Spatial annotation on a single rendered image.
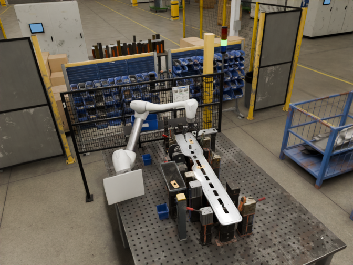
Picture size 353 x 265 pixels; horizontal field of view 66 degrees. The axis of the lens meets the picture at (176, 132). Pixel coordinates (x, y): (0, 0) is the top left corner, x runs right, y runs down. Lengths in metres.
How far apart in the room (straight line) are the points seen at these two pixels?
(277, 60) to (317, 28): 7.78
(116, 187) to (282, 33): 4.09
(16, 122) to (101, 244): 2.17
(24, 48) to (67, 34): 4.90
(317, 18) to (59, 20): 9.67
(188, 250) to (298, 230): 0.96
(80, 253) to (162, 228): 1.22
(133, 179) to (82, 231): 1.20
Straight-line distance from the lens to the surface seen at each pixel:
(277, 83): 5.89
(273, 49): 5.51
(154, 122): 3.20
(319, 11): 13.19
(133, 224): 2.60
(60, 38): 9.00
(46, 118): 4.47
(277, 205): 2.83
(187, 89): 3.36
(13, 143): 4.68
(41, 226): 3.91
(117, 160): 2.80
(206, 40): 3.33
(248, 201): 2.28
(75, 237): 3.61
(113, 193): 2.74
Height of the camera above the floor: 2.63
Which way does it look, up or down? 30 degrees down
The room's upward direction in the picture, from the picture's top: 2 degrees counter-clockwise
